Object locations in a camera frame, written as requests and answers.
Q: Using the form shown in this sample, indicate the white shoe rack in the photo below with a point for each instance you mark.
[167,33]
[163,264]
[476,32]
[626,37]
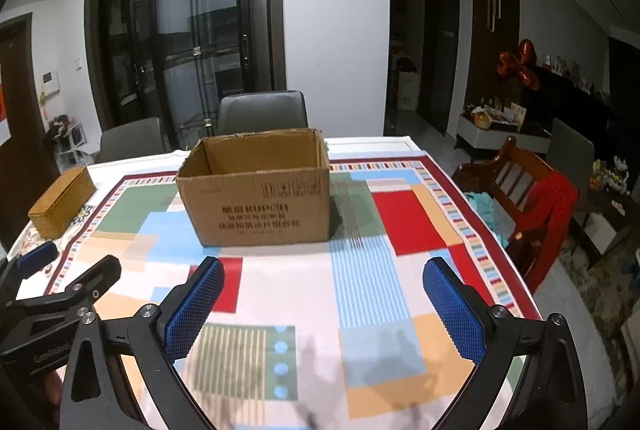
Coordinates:
[69,143]

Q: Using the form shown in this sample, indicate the person's left hand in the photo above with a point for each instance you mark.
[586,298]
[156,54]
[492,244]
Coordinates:
[49,388]

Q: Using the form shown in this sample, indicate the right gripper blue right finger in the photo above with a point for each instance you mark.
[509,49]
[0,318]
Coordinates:
[549,393]

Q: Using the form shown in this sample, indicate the colourful patterned tablecloth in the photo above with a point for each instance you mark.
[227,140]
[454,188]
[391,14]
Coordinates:
[337,334]

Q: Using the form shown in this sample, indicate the red foil balloons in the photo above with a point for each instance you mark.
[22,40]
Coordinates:
[520,64]

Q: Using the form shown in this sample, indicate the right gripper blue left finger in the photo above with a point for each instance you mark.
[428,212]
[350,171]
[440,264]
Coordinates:
[97,393]

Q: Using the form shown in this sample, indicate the red fu door poster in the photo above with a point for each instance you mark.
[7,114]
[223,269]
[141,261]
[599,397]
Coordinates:
[5,133]

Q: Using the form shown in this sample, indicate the red wooden chair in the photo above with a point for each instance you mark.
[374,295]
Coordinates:
[539,200]

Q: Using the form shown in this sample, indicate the grey chair centre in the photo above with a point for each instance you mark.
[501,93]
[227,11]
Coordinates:
[260,112]

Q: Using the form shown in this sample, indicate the grey chair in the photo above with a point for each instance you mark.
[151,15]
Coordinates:
[260,112]
[136,139]

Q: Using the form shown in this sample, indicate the teal cloth on chair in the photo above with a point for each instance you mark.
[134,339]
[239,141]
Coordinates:
[483,206]

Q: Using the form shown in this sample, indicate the brown cardboard box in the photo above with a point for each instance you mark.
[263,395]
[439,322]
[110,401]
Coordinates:
[258,189]

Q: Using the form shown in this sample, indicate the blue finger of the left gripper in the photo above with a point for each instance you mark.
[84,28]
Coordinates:
[90,285]
[14,271]

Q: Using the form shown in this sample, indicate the grey chair left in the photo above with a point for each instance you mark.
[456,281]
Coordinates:
[136,139]

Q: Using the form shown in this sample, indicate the white low side table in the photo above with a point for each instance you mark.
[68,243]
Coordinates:
[476,141]

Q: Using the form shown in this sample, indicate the woven wicker box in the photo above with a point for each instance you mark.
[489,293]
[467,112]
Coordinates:
[53,212]

